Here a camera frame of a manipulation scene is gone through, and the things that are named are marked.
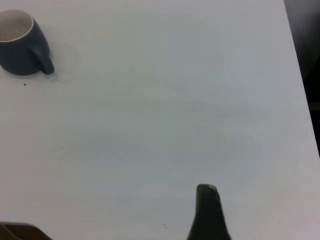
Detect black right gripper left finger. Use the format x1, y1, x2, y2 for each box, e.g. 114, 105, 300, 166
0, 221, 54, 240

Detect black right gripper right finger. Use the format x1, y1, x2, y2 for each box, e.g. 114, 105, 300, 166
186, 183, 232, 240

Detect dark grey ceramic mug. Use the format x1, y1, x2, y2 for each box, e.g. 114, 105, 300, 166
0, 9, 55, 77

